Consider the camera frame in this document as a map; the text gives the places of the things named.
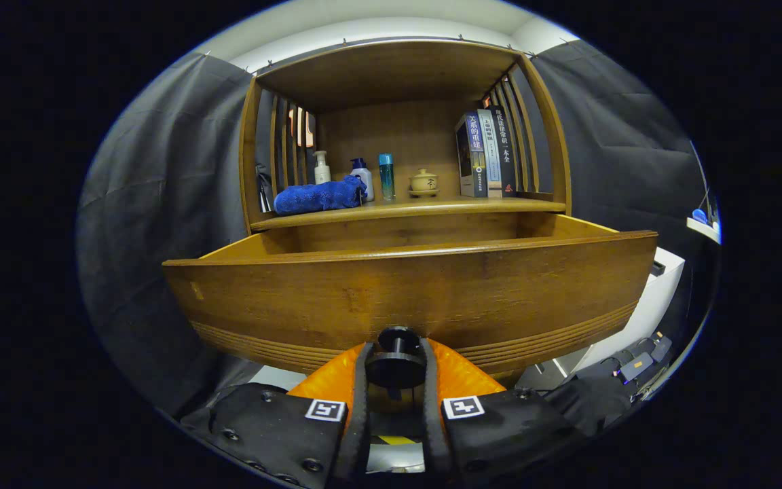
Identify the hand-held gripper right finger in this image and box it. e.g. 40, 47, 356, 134
420, 338, 592, 486

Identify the wooden drawer with black knob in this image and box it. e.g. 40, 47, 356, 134
162, 212, 658, 381

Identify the white bottle with blue cap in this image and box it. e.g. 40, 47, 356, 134
350, 158, 375, 202

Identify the wooden cabinet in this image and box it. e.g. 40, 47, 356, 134
238, 39, 574, 235

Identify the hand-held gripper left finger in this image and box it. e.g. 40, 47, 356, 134
181, 340, 373, 489

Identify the beige lidded teacup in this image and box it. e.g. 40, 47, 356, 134
409, 168, 440, 198

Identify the clear teal bottle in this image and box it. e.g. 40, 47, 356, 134
377, 153, 396, 202

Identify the wooden countertop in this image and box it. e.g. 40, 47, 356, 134
250, 196, 567, 232

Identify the book with black spine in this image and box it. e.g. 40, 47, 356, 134
489, 105, 518, 198

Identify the book with white spine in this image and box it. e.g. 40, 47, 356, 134
478, 109, 504, 198

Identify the black electronic device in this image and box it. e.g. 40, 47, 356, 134
618, 352, 654, 382

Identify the book with blue spine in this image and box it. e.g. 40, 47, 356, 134
455, 111, 489, 198

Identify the blue towel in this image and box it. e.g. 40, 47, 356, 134
274, 175, 368, 217

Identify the white side shelf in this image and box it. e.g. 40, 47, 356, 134
686, 207, 722, 244

